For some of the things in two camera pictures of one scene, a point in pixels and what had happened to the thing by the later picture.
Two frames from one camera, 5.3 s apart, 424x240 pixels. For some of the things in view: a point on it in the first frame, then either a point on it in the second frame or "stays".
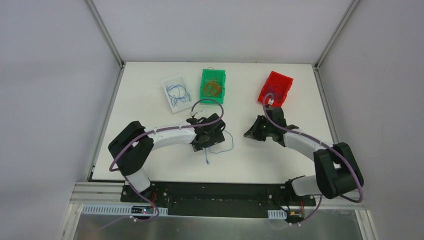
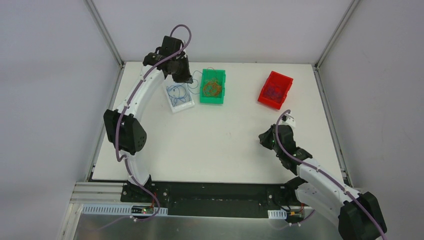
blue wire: (177, 92) stays
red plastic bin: (278, 85) stays
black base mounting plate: (217, 198) stays
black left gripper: (213, 133) → (180, 73)
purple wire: (264, 98) → (272, 92)
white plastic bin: (177, 94) stays
